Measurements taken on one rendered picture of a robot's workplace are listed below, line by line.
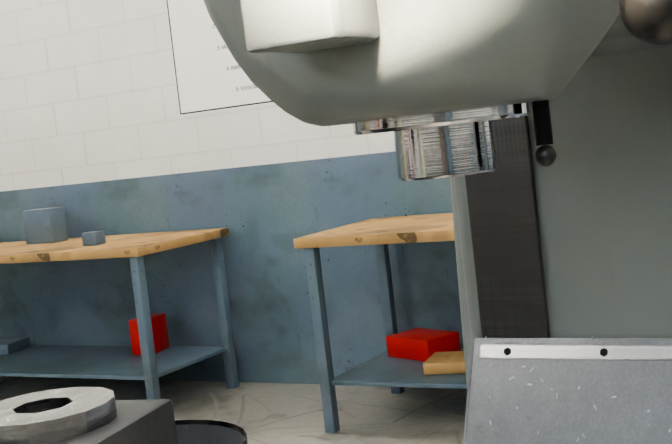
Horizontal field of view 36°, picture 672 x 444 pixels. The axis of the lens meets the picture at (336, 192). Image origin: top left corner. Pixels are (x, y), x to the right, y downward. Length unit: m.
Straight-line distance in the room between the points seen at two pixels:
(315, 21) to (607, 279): 0.54
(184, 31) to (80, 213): 1.35
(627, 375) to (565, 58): 0.45
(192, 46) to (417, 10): 5.49
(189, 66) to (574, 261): 5.11
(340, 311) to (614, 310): 4.65
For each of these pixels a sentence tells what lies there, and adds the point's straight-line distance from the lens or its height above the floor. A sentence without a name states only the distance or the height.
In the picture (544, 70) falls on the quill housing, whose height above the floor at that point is 1.32.
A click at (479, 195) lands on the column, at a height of 1.24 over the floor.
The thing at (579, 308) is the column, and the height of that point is 1.14.
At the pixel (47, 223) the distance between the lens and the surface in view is 6.25.
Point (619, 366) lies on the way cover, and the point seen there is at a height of 1.10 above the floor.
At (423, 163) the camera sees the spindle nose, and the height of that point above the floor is 1.29.
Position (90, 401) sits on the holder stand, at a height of 1.16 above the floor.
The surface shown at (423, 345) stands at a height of 0.31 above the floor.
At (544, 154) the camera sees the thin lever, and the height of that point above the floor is 1.29.
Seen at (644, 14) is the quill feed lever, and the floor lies 1.33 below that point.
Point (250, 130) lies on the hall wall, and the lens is 5.68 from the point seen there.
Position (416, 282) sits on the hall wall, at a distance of 5.26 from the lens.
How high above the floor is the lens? 1.30
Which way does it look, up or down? 3 degrees down
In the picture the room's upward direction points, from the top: 6 degrees counter-clockwise
